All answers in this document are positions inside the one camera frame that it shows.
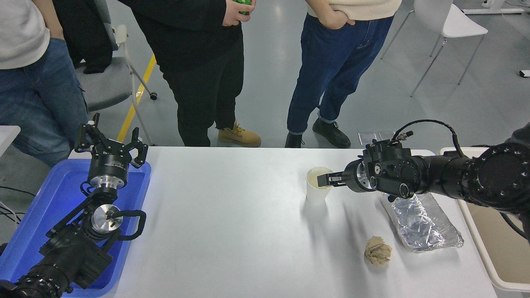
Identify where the black floor cable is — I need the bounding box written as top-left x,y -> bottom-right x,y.
0,185 -> 37,226

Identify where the white chair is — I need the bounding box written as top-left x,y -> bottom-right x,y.
381,0 -> 489,98

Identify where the white paper cup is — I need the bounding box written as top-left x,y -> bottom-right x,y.
306,166 -> 335,204

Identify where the person's right hand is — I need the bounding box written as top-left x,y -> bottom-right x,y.
320,8 -> 356,30

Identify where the person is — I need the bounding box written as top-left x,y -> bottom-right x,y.
503,123 -> 530,146
0,0 -> 90,167
118,0 -> 262,148
285,0 -> 402,149

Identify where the person's hand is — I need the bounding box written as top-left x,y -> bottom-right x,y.
222,0 -> 257,28

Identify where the black jacket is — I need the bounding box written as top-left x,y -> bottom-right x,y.
53,0 -> 113,75

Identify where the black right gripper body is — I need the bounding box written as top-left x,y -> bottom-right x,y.
343,159 -> 362,193

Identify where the grey seat chair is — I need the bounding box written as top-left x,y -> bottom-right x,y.
75,0 -> 158,145

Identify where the silver foil tray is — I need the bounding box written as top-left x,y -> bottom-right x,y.
380,192 -> 465,253

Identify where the white desk base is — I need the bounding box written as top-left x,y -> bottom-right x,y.
462,0 -> 526,16

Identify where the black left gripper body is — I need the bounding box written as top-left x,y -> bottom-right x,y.
88,149 -> 132,180

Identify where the crumpled tan paper ball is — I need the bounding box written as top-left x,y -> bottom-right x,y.
364,236 -> 393,267

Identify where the green object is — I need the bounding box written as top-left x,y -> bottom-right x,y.
233,0 -> 253,16

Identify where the blue plastic tray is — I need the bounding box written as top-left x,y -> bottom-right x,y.
0,159 -> 152,298

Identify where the white side table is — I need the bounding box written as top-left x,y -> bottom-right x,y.
0,125 -> 21,159

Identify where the large pale bin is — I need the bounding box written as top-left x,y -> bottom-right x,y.
439,147 -> 530,293

